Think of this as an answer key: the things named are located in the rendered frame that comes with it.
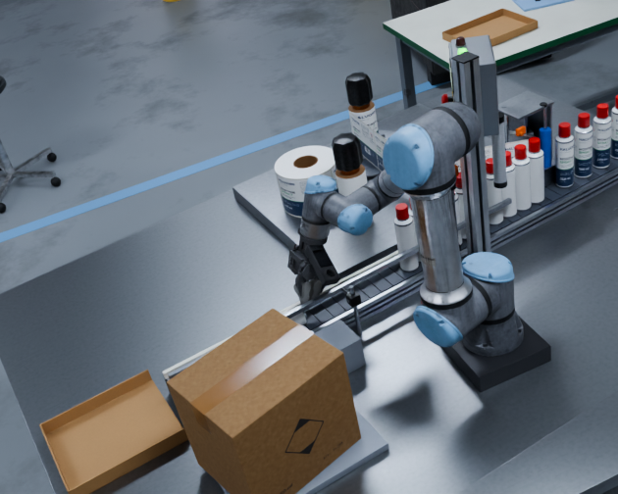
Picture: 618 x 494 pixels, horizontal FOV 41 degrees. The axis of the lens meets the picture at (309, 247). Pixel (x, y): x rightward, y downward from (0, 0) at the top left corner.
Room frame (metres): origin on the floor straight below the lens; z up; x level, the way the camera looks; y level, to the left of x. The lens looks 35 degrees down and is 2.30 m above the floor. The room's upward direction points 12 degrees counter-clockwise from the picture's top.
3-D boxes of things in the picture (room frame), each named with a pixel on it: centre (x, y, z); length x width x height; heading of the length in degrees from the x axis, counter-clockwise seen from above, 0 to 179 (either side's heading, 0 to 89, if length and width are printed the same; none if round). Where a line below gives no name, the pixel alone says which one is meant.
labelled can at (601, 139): (2.12, -0.93, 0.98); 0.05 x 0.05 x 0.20
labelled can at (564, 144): (2.06, -0.80, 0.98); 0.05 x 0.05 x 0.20
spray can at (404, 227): (1.83, -0.26, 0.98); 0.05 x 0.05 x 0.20
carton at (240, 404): (1.30, 0.17, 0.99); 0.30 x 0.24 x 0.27; 124
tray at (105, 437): (1.47, 0.57, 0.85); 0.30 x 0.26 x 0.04; 113
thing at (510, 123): (2.12, -0.70, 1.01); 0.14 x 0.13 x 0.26; 113
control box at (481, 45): (1.83, -0.48, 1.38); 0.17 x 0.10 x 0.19; 168
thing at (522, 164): (1.99, -0.64, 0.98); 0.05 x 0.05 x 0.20
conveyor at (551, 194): (1.86, -0.34, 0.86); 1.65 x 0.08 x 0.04; 113
